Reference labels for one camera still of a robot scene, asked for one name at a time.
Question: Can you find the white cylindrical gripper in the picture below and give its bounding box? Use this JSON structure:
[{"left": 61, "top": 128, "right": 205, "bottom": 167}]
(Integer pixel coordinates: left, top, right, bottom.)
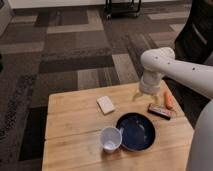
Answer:
[{"left": 132, "top": 70, "right": 164, "bottom": 105}]

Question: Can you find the white ceramic cup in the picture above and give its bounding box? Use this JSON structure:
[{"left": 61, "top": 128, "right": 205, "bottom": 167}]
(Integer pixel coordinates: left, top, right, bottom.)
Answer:
[{"left": 100, "top": 127, "right": 122, "bottom": 153}]

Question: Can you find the beige sponge block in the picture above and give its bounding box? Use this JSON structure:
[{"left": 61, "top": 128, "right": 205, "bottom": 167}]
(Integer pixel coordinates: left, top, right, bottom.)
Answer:
[{"left": 97, "top": 96, "right": 115, "bottom": 114}]

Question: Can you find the black wheeled cart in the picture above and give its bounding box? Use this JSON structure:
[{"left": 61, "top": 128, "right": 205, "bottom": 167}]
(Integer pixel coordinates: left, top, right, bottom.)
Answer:
[{"left": 104, "top": 0, "right": 142, "bottom": 19}]

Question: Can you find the dark blue plate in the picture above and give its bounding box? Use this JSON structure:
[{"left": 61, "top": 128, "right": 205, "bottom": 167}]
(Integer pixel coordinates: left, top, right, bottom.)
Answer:
[{"left": 116, "top": 112, "right": 156, "bottom": 152}]

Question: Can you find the brown chocolate bar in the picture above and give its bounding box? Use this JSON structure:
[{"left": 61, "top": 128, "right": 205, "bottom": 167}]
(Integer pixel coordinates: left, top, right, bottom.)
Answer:
[{"left": 148, "top": 104, "right": 172, "bottom": 120}]

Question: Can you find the dark office chair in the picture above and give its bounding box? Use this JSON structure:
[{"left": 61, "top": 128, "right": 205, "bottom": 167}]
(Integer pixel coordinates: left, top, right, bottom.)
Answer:
[{"left": 175, "top": 0, "right": 213, "bottom": 64}]

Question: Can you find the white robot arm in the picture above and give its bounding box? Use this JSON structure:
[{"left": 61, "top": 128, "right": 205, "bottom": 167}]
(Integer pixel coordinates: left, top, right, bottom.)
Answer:
[{"left": 138, "top": 47, "right": 213, "bottom": 171}]

